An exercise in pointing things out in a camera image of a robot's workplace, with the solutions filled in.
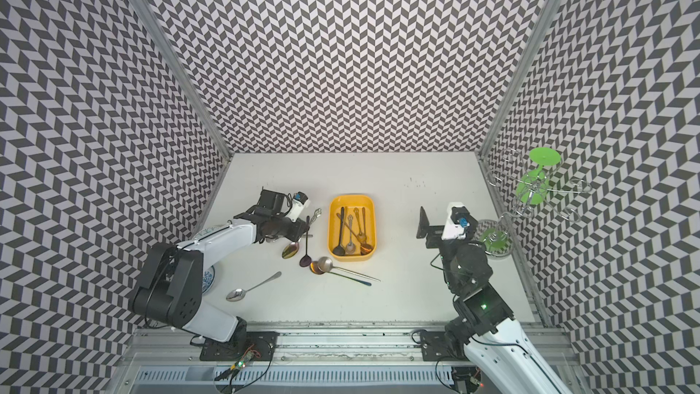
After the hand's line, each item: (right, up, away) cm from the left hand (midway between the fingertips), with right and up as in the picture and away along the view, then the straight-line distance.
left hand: (305, 229), depth 91 cm
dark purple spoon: (+1, -10, -3) cm, 10 cm away
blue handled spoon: (+4, -12, -5) cm, 14 cm away
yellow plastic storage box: (+15, +9, +8) cm, 19 cm away
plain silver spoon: (-18, -18, -11) cm, 28 cm away
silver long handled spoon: (+7, -11, -4) cm, 14 cm away
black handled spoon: (+12, -7, -1) cm, 13 cm away
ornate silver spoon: (+15, -6, 0) cm, 17 cm away
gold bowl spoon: (-4, -6, -6) cm, 9 cm away
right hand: (+40, +8, -21) cm, 45 cm away
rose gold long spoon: (+21, -6, -2) cm, 22 cm away
